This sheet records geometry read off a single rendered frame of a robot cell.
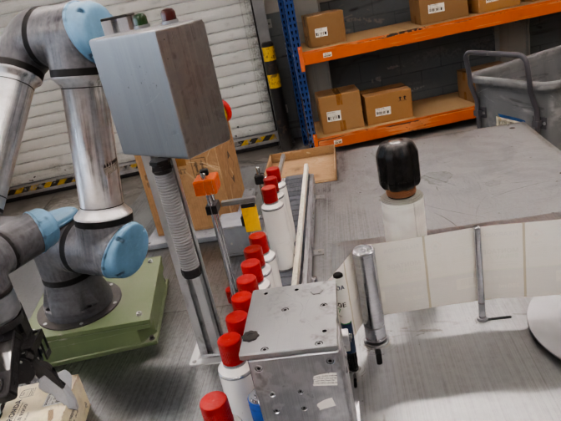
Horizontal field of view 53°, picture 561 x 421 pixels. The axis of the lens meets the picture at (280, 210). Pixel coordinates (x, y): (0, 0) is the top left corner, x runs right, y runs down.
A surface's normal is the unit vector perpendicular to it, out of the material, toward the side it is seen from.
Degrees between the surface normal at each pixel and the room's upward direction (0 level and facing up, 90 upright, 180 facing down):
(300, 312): 0
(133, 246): 101
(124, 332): 90
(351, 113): 90
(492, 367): 0
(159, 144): 90
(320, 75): 90
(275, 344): 0
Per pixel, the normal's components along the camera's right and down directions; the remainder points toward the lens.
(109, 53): -0.62, 0.41
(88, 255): -0.40, 0.26
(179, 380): -0.19, -0.90
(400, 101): 0.08, 0.37
